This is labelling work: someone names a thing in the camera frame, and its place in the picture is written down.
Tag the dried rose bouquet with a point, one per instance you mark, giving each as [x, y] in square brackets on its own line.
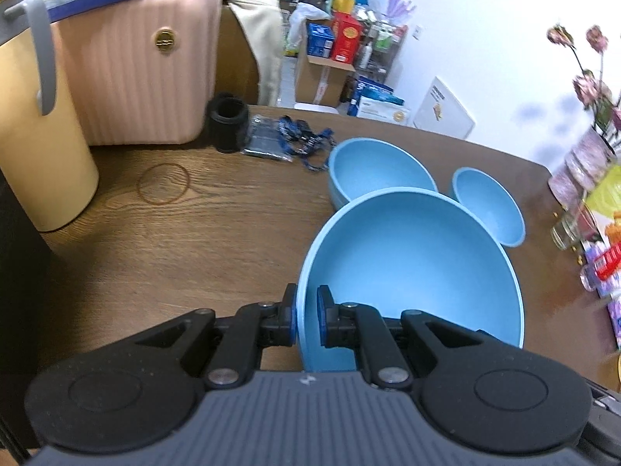
[589, 90]

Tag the beige cloth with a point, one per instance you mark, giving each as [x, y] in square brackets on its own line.
[264, 43]

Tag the wall outlet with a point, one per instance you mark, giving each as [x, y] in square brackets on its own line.
[417, 33]

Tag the pink suitcase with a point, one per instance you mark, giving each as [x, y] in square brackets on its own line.
[136, 92]

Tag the cardboard box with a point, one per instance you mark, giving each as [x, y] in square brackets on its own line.
[310, 82]

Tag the purple tissue pack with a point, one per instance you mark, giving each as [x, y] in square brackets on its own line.
[612, 289]
[616, 323]

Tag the red label water bottle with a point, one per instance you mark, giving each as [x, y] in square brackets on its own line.
[609, 264]

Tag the brown rubber band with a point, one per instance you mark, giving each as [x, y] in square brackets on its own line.
[138, 185]

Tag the red gift box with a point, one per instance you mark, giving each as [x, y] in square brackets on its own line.
[347, 36]

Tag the black cylinder cup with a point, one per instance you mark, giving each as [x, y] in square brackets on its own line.
[227, 126]

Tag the white green box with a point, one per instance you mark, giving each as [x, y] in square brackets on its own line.
[383, 111]

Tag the blue carton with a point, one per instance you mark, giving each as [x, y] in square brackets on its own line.
[320, 39]

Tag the clear plastic packet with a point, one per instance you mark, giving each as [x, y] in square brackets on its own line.
[262, 138]

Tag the textured ceramic vase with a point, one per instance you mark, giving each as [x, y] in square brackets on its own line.
[582, 165]

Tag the drinking glass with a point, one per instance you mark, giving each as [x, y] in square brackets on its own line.
[567, 230]

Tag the yellow roll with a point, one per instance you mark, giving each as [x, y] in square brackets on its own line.
[345, 5]

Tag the white plastic bag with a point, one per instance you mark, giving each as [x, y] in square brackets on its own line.
[301, 19]

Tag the green yellow box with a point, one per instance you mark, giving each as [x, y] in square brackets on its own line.
[606, 199]

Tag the wooden chair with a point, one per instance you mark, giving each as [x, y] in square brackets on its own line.
[237, 68]

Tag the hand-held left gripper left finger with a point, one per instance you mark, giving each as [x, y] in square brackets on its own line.
[291, 318]

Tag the blue printed box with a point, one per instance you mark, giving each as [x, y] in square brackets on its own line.
[371, 90]

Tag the blue bowl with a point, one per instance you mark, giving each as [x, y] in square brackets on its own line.
[485, 199]
[412, 262]
[373, 165]

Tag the white flat panel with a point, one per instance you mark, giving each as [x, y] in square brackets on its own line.
[446, 111]

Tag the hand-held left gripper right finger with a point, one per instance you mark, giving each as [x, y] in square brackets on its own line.
[321, 318]

